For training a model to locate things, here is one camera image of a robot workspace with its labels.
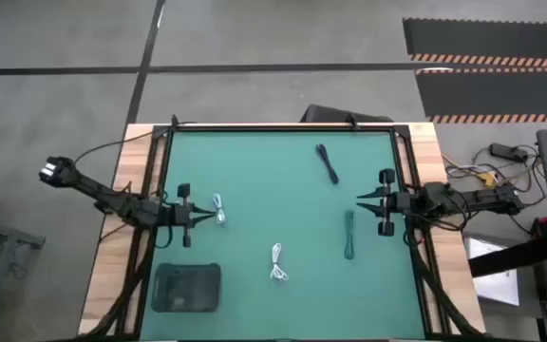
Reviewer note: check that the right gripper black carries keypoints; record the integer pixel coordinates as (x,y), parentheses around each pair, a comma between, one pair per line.
(401,203)

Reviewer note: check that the red clamp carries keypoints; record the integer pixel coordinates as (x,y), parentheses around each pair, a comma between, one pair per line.
(541,224)

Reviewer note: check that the black power brick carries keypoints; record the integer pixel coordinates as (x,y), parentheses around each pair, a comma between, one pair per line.
(507,152)

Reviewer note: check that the black hazard-striped floor mat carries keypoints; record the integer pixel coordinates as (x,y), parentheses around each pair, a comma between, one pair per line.
(496,92)
(487,40)

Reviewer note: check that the black flat bar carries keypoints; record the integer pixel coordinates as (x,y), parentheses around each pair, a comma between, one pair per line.
(515,259)

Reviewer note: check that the green table mat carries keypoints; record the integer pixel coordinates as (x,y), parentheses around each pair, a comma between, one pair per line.
(264,190)

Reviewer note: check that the white paper sheet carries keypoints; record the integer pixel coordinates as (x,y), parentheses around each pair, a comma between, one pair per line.
(496,285)

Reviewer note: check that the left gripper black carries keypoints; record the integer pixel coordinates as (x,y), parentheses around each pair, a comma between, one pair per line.
(174,214)

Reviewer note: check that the black plastic bin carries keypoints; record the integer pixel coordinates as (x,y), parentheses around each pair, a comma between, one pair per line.
(185,287)

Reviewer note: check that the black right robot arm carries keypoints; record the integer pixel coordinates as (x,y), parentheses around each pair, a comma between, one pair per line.
(473,199)

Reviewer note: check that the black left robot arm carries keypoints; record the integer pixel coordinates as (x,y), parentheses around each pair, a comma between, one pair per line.
(107,197)

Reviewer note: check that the black table frame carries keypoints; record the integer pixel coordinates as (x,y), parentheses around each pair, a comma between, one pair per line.
(409,157)

